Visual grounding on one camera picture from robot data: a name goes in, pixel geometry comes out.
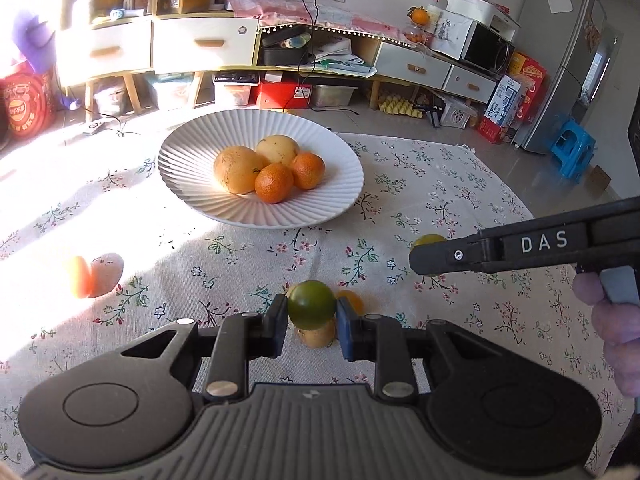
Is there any black microwave oven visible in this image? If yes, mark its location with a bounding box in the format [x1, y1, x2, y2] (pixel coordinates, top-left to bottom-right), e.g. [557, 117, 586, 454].
[460, 22, 514, 76]

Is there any silver refrigerator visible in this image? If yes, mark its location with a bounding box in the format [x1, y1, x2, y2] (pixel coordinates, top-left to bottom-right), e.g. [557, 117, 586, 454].
[513, 0, 617, 155]

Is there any blue plastic stool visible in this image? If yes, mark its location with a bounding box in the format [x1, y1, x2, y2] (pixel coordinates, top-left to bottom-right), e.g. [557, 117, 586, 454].
[551, 119, 596, 183]

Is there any floral white tablecloth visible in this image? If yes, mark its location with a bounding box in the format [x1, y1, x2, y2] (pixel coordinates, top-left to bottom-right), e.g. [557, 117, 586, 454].
[1, 132, 632, 472]

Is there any red storage box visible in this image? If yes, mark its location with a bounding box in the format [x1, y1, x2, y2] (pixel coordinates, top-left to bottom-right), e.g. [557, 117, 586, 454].
[252, 81, 312, 110]

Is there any white ribbed plate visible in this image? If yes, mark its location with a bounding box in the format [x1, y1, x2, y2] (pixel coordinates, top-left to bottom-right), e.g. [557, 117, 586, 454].
[157, 110, 363, 229]

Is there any right hand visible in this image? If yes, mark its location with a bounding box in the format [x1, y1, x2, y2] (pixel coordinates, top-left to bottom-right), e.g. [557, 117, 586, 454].
[573, 273, 640, 398]

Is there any sunlit orange tomato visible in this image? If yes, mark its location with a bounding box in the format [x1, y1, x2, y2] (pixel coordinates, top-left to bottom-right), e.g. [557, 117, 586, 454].
[68, 256, 94, 299]

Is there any low white tv cabinet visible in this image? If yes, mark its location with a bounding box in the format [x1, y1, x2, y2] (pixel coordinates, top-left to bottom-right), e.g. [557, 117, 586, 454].
[271, 25, 498, 104]

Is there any large yellow passion fruit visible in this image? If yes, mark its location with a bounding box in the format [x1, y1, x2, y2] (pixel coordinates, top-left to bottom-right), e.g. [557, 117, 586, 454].
[255, 134, 299, 166]

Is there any amber cherry tomato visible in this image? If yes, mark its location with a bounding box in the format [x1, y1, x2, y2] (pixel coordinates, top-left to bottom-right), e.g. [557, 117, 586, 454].
[335, 289, 366, 316]

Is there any white drawer cabinet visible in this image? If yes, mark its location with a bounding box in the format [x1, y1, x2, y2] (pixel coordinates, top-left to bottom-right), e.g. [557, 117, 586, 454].
[56, 0, 260, 115]

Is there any large orange passion fruit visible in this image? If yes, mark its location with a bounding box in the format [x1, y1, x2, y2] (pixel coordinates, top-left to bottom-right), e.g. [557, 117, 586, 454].
[214, 145, 267, 195]

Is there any tangerine with stem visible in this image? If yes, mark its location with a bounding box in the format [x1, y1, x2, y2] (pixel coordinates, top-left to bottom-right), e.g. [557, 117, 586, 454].
[255, 162, 294, 204]

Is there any red round drum container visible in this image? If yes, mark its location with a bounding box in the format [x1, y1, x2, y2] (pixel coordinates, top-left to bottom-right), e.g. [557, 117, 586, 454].
[2, 72, 55, 140]

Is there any brown longan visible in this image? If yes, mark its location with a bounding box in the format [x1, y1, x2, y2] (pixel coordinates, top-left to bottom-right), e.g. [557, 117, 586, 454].
[285, 284, 299, 298]
[296, 318, 336, 349]

